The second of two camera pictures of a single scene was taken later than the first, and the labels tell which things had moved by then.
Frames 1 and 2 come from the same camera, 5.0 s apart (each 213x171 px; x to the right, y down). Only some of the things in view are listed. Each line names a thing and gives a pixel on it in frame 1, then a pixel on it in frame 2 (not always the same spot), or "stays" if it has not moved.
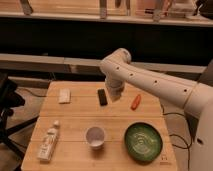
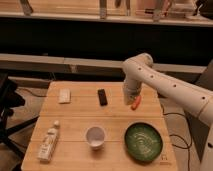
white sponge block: [64, 96] stays
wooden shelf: [187, 12] stays
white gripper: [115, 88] to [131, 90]
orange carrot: [136, 102] stays
